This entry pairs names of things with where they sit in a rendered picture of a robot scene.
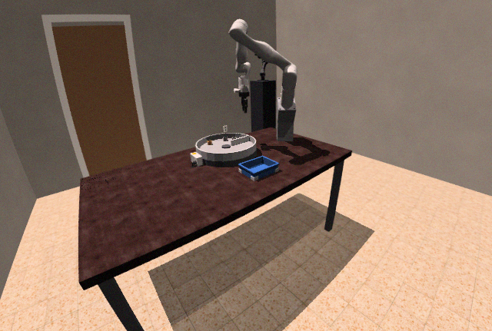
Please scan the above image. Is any blue open crate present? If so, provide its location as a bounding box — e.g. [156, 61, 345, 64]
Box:
[238, 156, 278, 181]

